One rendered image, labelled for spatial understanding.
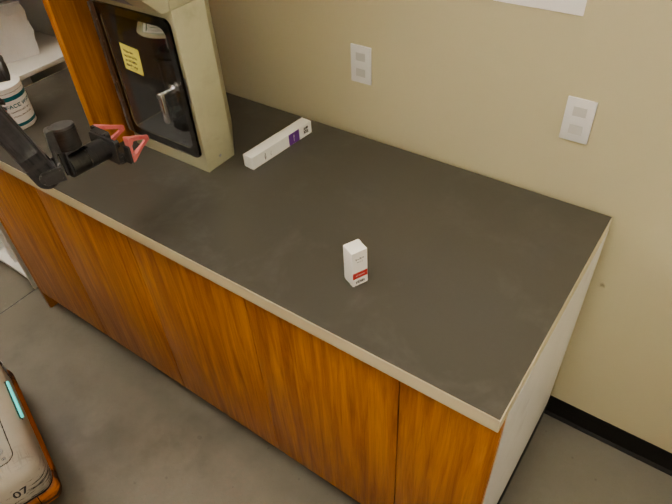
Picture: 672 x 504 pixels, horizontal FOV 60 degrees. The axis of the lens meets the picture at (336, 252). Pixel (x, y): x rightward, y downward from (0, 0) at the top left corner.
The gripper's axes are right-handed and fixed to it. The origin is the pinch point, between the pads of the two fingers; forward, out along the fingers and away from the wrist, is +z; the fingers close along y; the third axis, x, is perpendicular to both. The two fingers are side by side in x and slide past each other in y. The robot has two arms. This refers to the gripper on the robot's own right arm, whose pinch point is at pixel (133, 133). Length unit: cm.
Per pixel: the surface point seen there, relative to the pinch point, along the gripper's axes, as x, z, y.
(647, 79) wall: -17, 60, -106
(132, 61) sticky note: -11.1, 14.6, 13.9
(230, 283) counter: 22.2, -12.0, -41.6
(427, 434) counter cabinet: 45, -7, -94
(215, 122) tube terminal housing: 5.5, 23.1, -5.6
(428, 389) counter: 23, -11, -95
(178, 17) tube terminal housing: -25.5, 17.1, -5.9
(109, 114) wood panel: 9.0, 13.6, 31.4
